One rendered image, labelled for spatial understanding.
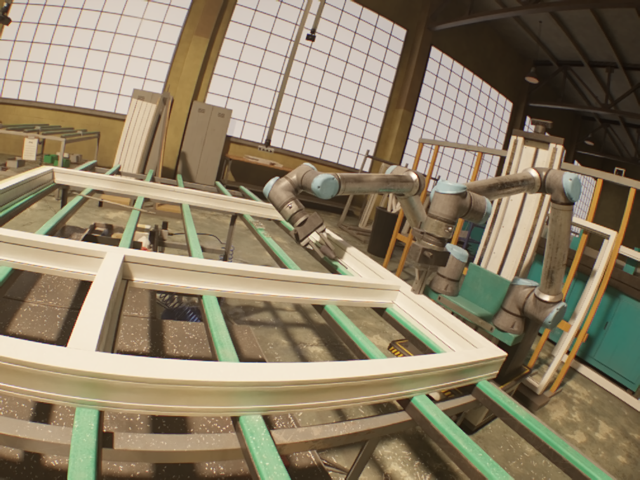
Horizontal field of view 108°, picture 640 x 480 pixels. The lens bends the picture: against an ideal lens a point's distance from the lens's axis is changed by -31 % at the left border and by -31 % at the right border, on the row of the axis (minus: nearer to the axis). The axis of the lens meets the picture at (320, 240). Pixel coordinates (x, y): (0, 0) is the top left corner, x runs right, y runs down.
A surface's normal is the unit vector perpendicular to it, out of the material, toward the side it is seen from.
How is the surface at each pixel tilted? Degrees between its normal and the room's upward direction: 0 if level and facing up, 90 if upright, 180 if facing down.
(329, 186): 91
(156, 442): 0
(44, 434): 0
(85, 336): 0
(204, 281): 90
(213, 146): 90
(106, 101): 90
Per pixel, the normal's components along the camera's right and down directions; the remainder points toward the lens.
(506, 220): -0.82, -0.10
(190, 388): 0.40, 0.31
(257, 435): 0.26, -0.94
